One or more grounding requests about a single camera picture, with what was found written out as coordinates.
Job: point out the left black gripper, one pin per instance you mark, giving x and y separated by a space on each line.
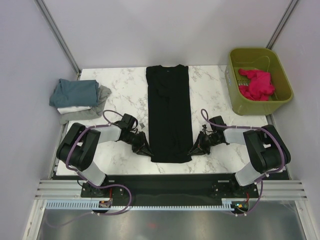
145 149

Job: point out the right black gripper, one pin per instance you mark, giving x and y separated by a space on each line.
196 151

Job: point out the black t shirt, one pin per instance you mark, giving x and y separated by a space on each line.
169 113

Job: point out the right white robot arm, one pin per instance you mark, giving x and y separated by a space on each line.
266 150

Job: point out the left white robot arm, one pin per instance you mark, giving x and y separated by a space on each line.
78 147

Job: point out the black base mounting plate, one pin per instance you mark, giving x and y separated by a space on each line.
177 189

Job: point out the blue tub label sticker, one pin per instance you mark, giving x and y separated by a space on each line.
227 77

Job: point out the pink t shirt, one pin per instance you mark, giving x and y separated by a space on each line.
260 87

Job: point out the folded white t shirt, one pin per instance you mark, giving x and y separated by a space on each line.
72 109

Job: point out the folded teal t shirt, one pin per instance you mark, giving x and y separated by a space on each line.
79 93

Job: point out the olive green plastic tub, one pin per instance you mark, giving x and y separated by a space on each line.
257 58

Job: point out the white slotted cable duct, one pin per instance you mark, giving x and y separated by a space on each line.
224 205

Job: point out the aluminium frame rail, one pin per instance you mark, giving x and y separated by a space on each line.
273 190

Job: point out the left aluminium corner post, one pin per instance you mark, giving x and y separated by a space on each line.
58 35

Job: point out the aluminium corner post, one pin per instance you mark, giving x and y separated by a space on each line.
282 23
58 35

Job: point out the right aluminium corner post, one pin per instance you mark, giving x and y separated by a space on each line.
282 23

